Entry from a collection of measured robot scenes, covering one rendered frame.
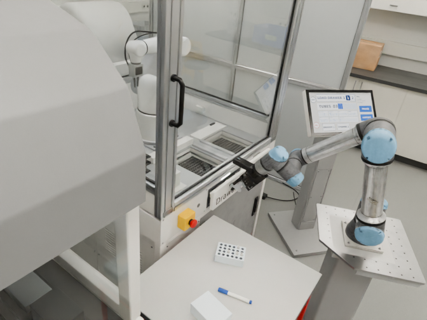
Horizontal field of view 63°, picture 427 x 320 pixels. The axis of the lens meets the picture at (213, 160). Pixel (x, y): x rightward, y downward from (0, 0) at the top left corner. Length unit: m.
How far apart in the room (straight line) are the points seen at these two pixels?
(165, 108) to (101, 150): 0.51
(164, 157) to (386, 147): 0.80
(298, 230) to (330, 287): 1.03
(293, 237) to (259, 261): 1.31
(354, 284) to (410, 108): 2.76
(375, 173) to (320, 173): 1.23
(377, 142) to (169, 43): 0.81
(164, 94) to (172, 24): 0.22
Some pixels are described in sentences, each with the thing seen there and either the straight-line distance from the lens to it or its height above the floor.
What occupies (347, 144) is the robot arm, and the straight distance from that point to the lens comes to 1.58.
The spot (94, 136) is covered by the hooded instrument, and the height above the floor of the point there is 1.57.
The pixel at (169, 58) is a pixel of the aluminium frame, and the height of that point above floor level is 1.60.
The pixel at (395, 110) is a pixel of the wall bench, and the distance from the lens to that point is 4.40.
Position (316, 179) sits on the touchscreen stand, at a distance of 2.69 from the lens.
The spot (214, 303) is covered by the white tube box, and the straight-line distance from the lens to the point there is 1.36.
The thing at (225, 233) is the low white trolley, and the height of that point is 0.76.
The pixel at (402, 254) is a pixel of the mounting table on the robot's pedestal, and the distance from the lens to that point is 1.93.
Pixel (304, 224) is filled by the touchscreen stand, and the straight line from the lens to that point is 2.95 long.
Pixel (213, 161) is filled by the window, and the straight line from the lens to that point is 1.63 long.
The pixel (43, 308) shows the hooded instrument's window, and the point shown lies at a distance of 0.85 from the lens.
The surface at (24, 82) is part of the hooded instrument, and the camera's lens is 0.68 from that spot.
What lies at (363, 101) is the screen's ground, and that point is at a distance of 2.60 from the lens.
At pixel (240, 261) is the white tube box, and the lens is 1.53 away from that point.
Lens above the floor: 1.89
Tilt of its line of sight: 31 degrees down
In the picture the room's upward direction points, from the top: 7 degrees clockwise
